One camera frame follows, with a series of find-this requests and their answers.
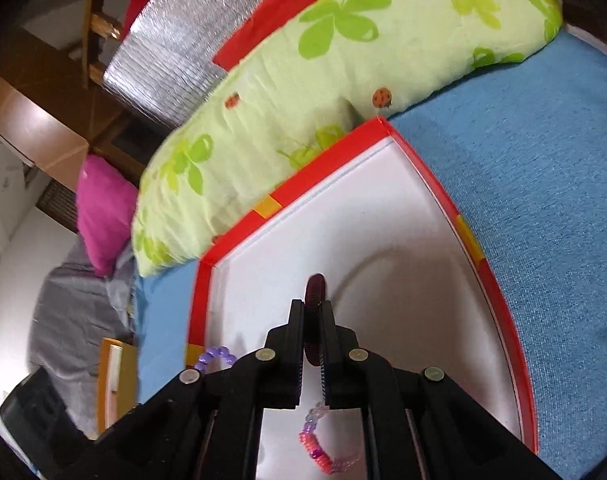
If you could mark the red box with white inside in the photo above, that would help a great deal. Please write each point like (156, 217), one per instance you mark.
(383, 235)

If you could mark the grey cloth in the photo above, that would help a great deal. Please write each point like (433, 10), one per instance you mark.
(68, 310)

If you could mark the orange box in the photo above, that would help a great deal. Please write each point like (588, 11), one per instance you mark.
(106, 395)

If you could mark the blue blanket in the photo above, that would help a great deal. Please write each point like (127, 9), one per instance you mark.
(533, 185)

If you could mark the green floral pillow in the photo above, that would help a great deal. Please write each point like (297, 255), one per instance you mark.
(333, 60)

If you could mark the brown wooden column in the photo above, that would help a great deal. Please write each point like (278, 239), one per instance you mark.
(33, 125)

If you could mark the brown curtain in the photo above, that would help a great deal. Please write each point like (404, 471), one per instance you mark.
(58, 205)

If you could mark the silver foil insulation board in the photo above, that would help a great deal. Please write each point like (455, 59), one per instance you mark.
(183, 50)

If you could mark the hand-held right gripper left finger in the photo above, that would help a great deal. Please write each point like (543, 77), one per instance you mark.
(293, 340)

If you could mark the magenta pillow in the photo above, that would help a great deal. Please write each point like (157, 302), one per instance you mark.
(103, 210)

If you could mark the wooden stair railing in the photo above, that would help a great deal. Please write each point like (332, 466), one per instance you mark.
(91, 20)

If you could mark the small red cushion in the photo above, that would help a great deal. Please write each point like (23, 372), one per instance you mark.
(273, 15)

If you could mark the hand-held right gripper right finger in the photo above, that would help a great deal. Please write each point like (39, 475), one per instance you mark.
(328, 340)

